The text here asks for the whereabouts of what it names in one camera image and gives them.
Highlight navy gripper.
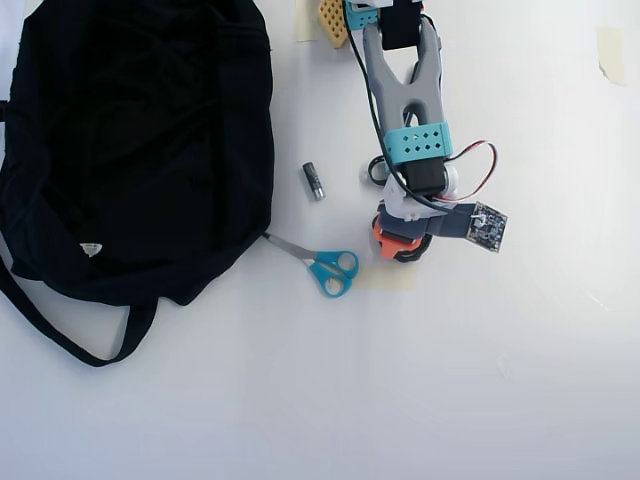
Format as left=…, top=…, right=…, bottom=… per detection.
left=370, top=199, right=477, bottom=261

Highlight black braided cable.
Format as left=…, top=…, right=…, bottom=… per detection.
left=369, top=232, right=434, bottom=267

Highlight black fabric bag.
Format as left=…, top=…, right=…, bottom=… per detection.
left=0, top=0, right=277, bottom=369

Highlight beige masking tape strip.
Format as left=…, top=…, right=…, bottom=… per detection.
left=596, top=27, right=627, bottom=87
left=358, top=259, right=419, bottom=294
left=293, top=0, right=321, bottom=43

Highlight black silver battery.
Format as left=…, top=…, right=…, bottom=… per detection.
left=301, top=161, right=327, bottom=203

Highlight yellow perforated block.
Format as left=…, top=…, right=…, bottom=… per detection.
left=318, top=0, right=350, bottom=50

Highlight blue handled scissors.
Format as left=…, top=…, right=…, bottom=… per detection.
left=262, top=233, right=360, bottom=300

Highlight black plastic ring clamp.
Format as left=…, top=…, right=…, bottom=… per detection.
left=367, top=155, right=391, bottom=188

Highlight camera circuit board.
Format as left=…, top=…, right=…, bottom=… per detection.
left=467, top=201, right=510, bottom=255

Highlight red white black wire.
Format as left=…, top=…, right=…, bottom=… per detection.
left=442, top=141, right=501, bottom=204

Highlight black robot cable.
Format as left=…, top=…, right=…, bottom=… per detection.
left=343, top=0, right=446, bottom=205

